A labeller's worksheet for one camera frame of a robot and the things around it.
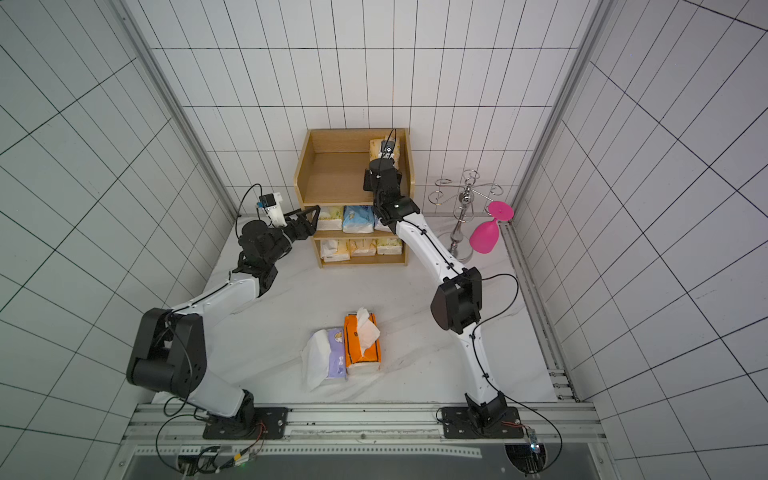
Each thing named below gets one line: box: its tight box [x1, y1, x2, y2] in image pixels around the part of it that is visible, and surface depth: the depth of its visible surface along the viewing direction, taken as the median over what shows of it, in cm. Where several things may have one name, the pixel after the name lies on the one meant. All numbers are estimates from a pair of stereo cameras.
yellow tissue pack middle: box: [351, 239, 377, 257], surface depth 105 cm
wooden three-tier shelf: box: [294, 128, 415, 268], surface depth 94 cm
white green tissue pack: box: [317, 206, 343, 231], surface depth 92 cm
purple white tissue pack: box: [301, 327, 347, 392], surface depth 79 cm
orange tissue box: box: [343, 307, 382, 374], surface depth 81 cm
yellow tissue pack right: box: [377, 238, 403, 255], surface depth 105 cm
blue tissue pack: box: [342, 205, 375, 234], surface depth 92 cm
